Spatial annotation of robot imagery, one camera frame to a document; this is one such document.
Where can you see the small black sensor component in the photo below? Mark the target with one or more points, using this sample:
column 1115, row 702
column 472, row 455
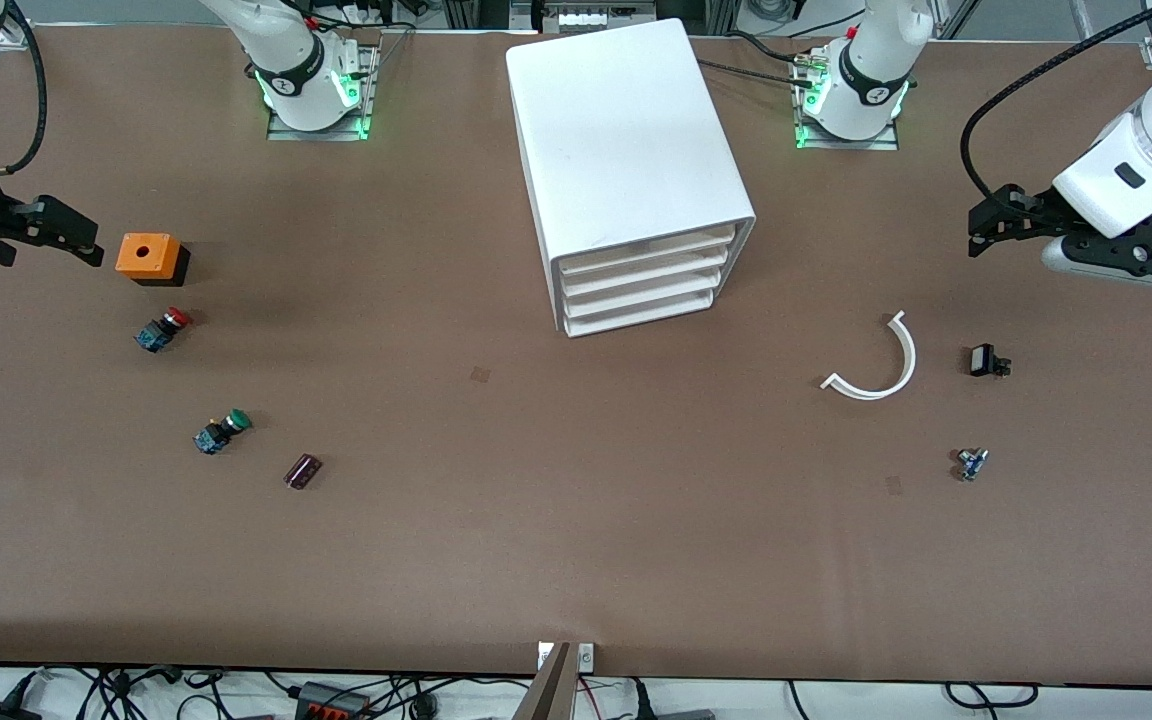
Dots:
column 983, row 360

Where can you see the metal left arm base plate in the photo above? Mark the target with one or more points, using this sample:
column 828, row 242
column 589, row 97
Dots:
column 886, row 144

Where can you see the grey slanted post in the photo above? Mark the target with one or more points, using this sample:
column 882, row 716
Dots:
column 548, row 695

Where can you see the orange button enclosure box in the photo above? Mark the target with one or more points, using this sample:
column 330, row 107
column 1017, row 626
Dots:
column 141, row 255

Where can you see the white plastic drawer cabinet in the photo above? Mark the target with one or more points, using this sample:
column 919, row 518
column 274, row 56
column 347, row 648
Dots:
column 621, row 130

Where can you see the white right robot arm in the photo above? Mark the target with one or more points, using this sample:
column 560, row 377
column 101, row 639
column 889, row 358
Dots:
column 296, row 70

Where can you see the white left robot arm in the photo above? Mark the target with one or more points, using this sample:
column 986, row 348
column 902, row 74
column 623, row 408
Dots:
column 866, row 80

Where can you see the grey electronics box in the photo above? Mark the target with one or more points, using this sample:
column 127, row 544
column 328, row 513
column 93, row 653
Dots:
column 586, row 12

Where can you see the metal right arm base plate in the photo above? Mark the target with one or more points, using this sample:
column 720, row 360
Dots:
column 281, row 131

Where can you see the dark purple cylindrical capacitor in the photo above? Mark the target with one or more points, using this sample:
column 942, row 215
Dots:
column 302, row 472

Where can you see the red push button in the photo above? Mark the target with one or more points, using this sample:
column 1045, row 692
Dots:
column 161, row 330

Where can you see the white curved plastic strip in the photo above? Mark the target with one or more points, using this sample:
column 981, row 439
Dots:
column 908, row 360

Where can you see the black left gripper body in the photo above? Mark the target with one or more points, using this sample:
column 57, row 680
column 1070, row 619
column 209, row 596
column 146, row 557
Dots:
column 1034, row 210

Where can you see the green push button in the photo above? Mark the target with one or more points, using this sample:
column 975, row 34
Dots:
column 221, row 432

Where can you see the black power strip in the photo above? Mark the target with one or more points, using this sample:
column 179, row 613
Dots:
column 331, row 705

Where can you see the small blue electronic component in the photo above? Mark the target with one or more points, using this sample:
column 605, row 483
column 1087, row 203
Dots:
column 972, row 464

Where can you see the white metal bracket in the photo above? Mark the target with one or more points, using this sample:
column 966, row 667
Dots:
column 586, row 657

